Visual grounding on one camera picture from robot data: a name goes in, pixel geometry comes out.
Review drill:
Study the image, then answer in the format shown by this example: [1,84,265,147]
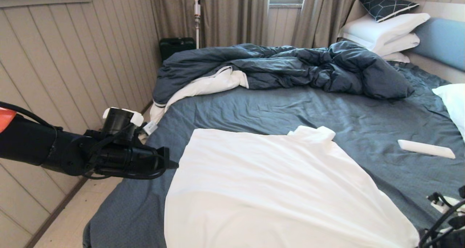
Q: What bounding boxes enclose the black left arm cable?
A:
[0,101,167,180]

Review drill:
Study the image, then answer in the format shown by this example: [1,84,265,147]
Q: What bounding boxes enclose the long white remote control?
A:
[397,139,456,159]

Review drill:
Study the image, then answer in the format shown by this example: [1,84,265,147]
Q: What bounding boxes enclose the blue padded headboard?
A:
[412,18,465,73]

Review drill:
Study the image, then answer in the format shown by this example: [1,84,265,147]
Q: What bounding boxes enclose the white pillow without stack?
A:
[432,84,465,141]

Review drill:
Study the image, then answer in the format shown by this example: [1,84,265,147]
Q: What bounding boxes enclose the dark geometric patterned cushion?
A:
[358,0,420,23]

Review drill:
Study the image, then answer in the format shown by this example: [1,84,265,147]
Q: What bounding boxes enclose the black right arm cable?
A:
[418,192,465,248]

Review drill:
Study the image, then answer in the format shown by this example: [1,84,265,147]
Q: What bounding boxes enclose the black suitcase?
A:
[159,37,197,62]

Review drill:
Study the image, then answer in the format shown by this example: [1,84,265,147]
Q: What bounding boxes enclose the white stick vacuum cleaner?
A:
[194,0,201,49]

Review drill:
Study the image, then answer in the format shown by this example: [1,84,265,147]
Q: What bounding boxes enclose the blue patterned bed sheet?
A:
[83,61,465,248]

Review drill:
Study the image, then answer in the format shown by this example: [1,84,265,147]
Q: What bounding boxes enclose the narrow beige curtain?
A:
[291,0,382,49]

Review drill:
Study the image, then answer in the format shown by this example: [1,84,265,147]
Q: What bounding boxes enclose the flat white pillow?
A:
[381,52,410,63]

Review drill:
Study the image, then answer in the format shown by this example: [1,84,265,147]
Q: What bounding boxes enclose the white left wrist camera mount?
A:
[103,107,158,136]

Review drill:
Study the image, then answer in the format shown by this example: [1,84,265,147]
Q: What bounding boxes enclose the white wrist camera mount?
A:
[427,193,465,216]
[103,107,158,136]

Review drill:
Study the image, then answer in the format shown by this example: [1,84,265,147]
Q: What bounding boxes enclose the large white pillow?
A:
[337,12,431,53]

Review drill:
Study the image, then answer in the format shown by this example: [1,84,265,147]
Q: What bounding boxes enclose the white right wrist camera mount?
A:
[427,193,465,216]

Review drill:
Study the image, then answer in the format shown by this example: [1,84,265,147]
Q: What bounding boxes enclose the wide beige curtain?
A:
[147,0,270,49]

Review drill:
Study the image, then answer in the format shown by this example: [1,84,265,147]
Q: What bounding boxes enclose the medium white pillow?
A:
[373,33,420,57]

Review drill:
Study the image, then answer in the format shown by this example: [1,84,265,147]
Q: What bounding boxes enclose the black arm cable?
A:
[418,192,465,248]
[0,101,167,180]

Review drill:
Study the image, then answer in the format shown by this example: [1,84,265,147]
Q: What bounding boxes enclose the white t-shirt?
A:
[164,125,420,248]

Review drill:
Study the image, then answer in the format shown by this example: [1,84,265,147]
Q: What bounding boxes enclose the blue duvet with white lining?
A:
[150,41,415,132]

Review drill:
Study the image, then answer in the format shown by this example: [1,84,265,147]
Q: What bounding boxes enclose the beige upholstered bed frame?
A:
[406,52,465,84]

